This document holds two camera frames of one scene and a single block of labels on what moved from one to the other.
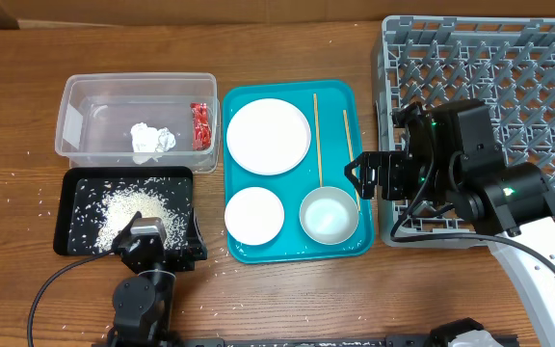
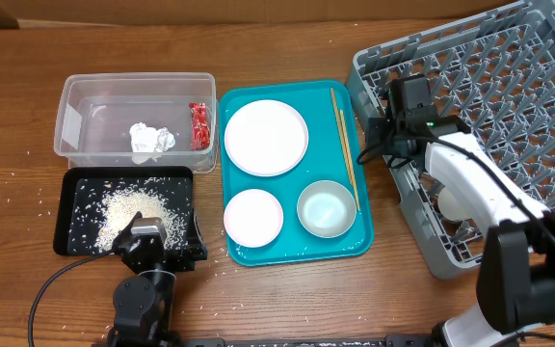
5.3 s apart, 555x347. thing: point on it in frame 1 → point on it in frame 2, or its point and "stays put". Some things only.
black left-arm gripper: [185, 260] stays put
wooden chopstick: [318, 139] → [343, 137]
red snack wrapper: [201, 133] stays put
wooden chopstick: [352, 156] stays put
